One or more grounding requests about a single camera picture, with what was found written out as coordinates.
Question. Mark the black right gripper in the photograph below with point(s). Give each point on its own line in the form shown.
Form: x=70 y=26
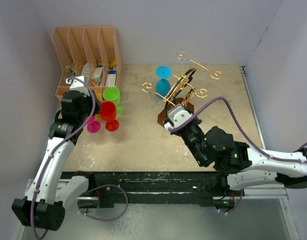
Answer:
x=177 y=132

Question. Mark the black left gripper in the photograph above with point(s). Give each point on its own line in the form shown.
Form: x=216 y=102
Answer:
x=97 y=109

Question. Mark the red wine glass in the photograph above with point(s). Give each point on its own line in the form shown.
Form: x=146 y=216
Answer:
x=109 y=114

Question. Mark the magenta wine glass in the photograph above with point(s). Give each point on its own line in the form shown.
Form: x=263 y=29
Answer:
x=93 y=126

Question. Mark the green wine glass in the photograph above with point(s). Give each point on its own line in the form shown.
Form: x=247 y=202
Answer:
x=112 y=94

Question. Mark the blue wine glass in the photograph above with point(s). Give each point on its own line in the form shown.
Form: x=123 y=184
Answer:
x=163 y=86

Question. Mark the yellow wine glass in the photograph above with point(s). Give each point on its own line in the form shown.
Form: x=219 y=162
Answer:
x=96 y=96

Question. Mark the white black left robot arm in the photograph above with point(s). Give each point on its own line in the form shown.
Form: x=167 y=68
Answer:
x=43 y=205

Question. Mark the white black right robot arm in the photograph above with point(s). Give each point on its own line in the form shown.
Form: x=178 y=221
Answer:
x=241 y=166

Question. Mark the white red box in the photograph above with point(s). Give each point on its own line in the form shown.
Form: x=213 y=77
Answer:
x=97 y=75

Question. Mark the white blue box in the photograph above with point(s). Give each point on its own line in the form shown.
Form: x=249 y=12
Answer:
x=111 y=78

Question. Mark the white ribbed bottle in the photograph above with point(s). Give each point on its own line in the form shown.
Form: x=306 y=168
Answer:
x=86 y=70

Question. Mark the yellow object in organizer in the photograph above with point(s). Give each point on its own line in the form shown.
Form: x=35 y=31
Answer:
x=112 y=64

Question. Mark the pink plastic file organizer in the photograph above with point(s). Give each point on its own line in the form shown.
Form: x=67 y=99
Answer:
x=91 y=46

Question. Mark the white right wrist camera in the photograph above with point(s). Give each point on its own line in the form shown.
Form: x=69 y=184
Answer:
x=176 y=116

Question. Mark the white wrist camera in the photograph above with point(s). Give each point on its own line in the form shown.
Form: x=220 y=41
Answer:
x=78 y=84
x=176 y=116

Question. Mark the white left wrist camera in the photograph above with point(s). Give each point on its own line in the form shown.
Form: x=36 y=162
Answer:
x=78 y=84

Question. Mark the gold wire wine glass rack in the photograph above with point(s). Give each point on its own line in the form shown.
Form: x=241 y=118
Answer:
x=169 y=95

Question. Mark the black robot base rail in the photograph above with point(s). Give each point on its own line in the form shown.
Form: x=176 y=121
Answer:
x=206 y=189

